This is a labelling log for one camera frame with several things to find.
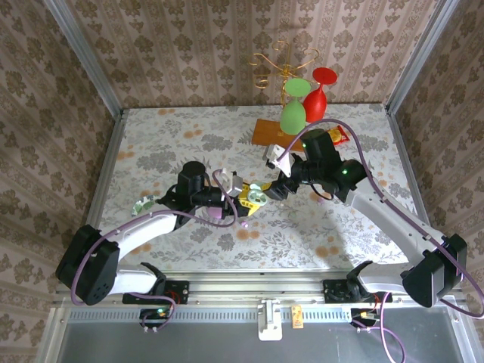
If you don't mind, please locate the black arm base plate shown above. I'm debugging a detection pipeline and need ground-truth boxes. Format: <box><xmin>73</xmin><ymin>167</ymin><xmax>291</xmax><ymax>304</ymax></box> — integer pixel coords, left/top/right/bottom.
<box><xmin>123</xmin><ymin>279</ymin><xmax>190</xmax><ymax>306</ymax></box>
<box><xmin>323</xmin><ymin>278</ymin><xmax>392</xmax><ymax>303</ymax></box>

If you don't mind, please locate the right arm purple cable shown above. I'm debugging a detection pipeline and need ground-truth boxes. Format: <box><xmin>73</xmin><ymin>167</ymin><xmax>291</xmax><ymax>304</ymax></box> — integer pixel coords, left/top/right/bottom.
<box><xmin>281</xmin><ymin>119</ymin><xmax>484</xmax><ymax>363</ymax></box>

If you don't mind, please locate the red snack packet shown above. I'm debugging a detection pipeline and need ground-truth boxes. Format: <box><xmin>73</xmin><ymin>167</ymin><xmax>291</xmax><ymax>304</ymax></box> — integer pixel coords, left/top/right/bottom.
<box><xmin>325</xmin><ymin>126</ymin><xmax>352</xmax><ymax>147</ymax></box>

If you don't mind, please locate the white centre bracket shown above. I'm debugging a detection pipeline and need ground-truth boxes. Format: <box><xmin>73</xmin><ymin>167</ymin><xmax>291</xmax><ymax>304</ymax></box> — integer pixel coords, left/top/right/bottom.
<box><xmin>258</xmin><ymin>298</ymin><xmax>284</xmax><ymax>341</ymax></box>

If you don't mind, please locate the grey metal panel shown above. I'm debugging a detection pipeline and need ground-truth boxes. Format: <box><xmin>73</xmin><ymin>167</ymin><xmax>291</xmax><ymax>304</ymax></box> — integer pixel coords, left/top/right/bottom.
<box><xmin>56</xmin><ymin>321</ymin><xmax>468</xmax><ymax>363</ymax></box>

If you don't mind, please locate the aluminium table side rail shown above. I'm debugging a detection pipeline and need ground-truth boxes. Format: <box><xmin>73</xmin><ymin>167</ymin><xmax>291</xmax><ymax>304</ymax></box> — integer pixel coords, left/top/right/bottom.
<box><xmin>75</xmin><ymin>109</ymin><xmax>128</xmax><ymax>273</ymax></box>
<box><xmin>385</xmin><ymin>105</ymin><xmax>447</xmax><ymax>275</ymax></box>

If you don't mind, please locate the small black controller board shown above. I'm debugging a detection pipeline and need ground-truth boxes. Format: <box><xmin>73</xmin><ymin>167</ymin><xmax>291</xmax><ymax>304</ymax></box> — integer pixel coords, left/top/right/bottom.
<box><xmin>139</xmin><ymin>308</ymin><xmax>173</xmax><ymax>322</ymax></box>
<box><xmin>350</xmin><ymin>308</ymin><xmax>379</xmax><ymax>326</ymax></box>

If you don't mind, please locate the aluminium front mounting rail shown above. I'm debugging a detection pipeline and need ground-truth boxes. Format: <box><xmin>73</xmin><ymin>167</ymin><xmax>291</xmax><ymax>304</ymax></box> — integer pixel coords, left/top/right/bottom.
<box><xmin>52</xmin><ymin>270</ymin><xmax>464</xmax><ymax>307</ymax></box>

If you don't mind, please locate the gold wire rack wooden base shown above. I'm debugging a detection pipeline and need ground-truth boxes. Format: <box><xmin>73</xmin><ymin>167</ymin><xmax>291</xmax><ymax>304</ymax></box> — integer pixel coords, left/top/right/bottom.
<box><xmin>247</xmin><ymin>39</ymin><xmax>321</xmax><ymax>153</ymax></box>

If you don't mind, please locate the green wine glass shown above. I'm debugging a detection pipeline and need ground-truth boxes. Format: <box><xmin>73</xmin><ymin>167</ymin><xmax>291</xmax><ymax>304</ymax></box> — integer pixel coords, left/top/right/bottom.
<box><xmin>279</xmin><ymin>77</ymin><xmax>312</xmax><ymax>136</ymax></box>

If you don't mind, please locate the aluminium frame post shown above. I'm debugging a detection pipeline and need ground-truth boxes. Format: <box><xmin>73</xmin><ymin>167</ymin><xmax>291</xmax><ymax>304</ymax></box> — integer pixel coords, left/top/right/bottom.
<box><xmin>384</xmin><ymin>0</ymin><xmax>457</xmax><ymax>114</ymax></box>
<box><xmin>42</xmin><ymin>0</ymin><xmax>126</xmax><ymax>118</ymax></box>

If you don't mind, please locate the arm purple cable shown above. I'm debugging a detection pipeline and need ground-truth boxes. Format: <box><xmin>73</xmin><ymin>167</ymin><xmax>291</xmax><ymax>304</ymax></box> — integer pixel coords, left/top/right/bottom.
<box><xmin>70</xmin><ymin>169</ymin><xmax>240</xmax><ymax>334</ymax></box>
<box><xmin>281</xmin><ymin>119</ymin><xmax>484</xmax><ymax>363</ymax></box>

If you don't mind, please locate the small leaf pattern plate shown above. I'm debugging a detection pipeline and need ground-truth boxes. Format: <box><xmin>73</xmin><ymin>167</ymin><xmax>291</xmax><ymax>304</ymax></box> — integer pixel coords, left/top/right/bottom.
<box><xmin>130</xmin><ymin>194</ymin><xmax>156</xmax><ymax>216</ymax></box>

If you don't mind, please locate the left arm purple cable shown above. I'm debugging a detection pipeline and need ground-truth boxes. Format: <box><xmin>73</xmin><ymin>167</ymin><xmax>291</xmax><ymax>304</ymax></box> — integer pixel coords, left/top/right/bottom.
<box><xmin>70</xmin><ymin>169</ymin><xmax>240</xmax><ymax>334</ymax></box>

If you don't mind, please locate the slotted grey cable duct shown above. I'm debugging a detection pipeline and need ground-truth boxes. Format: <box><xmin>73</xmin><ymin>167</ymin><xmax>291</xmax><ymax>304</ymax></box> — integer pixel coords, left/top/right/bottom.
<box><xmin>67</xmin><ymin>306</ymin><xmax>461</xmax><ymax>323</ymax></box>

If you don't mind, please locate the small orange tag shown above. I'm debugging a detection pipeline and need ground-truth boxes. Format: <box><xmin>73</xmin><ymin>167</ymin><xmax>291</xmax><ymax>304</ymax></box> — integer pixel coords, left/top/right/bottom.
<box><xmin>290</xmin><ymin>305</ymin><xmax>305</xmax><ymax>329</ymax></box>

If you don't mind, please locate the red wine glass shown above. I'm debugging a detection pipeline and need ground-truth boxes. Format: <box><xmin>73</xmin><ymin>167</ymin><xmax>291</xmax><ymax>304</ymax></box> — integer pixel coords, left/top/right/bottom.
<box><xmin>302</xmin><ymin>67</ymin><xmax>338</xmax><ymax>123</ymax></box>

